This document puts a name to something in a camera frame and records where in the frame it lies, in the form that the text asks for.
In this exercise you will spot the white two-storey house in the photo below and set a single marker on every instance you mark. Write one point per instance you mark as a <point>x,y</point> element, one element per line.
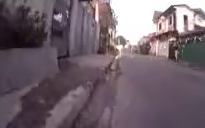
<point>176,28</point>

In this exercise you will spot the distant tree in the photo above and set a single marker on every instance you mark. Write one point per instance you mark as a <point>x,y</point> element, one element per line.
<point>121,40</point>

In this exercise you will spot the grey building with gate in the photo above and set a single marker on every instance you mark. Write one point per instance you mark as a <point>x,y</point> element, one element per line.
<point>80,26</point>

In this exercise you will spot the low grey concrete wall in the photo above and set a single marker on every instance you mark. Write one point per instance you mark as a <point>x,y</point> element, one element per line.
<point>20,68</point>

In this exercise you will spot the green fence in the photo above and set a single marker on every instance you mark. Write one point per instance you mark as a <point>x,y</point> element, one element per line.
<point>196,53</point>

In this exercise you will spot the person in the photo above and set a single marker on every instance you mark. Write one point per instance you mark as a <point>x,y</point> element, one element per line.
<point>175,51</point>

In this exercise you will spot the dark bush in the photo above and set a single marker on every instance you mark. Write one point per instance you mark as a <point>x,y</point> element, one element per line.
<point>16,28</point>

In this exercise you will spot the grey concrete sidewalk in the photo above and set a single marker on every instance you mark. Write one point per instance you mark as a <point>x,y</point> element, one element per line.
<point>53,96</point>

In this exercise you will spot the grey asphalt road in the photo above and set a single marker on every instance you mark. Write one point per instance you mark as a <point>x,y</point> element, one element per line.
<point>156,96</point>

